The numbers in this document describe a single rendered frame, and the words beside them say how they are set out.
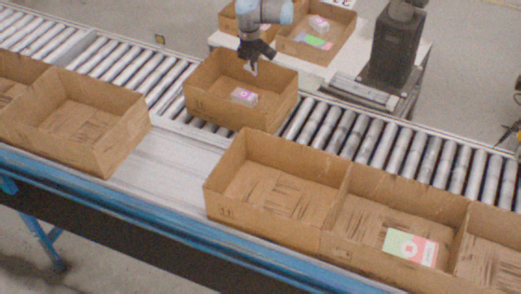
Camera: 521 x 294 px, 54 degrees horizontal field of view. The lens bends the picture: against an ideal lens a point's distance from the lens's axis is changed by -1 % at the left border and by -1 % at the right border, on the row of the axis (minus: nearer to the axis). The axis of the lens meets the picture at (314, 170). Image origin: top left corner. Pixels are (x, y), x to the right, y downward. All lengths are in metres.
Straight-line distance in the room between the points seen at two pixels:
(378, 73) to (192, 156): 0.97
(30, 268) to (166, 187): 1.23
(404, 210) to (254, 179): 0.53
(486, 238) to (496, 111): 1.98
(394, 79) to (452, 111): 1.22
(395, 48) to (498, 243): 0.97
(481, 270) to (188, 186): 1.00
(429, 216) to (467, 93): 2.08
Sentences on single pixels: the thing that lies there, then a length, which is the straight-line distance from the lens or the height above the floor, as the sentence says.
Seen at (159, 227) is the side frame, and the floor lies 0.79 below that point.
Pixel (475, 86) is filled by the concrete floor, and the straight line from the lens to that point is 3.81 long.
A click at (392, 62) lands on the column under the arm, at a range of 2.32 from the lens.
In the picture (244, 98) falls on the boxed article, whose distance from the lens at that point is 2.21.
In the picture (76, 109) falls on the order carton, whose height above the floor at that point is 0.89.
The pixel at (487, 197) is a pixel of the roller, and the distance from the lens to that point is 2.07.
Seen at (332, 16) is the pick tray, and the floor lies 0.78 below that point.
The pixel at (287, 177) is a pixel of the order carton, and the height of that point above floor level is 0.88.
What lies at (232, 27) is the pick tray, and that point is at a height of 0.80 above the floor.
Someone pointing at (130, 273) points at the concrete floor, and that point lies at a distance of 2.69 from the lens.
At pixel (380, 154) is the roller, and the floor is 0.75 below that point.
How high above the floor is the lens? 2.26
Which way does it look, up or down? 49 degrees down
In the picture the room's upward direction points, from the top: 5 degrees clockwise
